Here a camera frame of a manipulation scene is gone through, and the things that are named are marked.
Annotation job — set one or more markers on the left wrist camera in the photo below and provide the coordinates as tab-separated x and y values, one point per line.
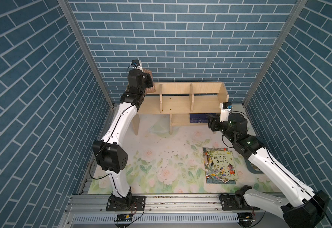
136	64

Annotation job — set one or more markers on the light wooden bookshelf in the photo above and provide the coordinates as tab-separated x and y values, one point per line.
180	99

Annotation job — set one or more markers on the colourful children's picture book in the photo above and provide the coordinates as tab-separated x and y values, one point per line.
220	167

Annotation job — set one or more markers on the floral table mat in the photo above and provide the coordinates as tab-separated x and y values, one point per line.
170	159

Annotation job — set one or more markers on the teal plastic storage bin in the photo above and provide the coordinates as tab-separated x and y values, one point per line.
252	168

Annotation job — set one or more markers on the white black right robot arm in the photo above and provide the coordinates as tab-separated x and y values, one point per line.
301	206

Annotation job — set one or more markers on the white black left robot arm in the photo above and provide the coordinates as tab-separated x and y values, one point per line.
108	151

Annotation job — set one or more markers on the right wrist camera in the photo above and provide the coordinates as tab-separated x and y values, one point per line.
226	108

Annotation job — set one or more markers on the dark blue book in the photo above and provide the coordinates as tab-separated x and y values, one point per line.
198	118

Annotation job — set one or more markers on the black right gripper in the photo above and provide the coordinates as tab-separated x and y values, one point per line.
214	122

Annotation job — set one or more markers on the small green circuit board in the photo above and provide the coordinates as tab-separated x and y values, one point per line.
123	218

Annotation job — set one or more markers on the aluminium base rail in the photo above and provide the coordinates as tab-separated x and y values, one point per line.
95	211

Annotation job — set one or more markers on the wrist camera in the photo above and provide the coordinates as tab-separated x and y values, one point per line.
136	64
226	108

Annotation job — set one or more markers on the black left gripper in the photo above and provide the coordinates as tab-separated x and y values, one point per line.
147	79

